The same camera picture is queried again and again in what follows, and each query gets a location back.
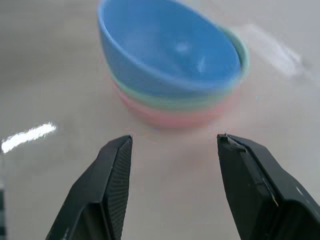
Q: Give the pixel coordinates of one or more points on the pink plastic bowl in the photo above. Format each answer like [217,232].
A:
[175,116]

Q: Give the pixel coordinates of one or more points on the green plastic bowl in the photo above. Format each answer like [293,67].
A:
[240,47]

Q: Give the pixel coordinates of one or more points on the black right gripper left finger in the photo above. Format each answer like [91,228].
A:
[100,190]

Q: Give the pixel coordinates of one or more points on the blue plastic bowl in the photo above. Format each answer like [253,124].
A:
[165,50]

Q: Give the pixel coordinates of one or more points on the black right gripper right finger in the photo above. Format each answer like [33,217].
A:
[265,190]

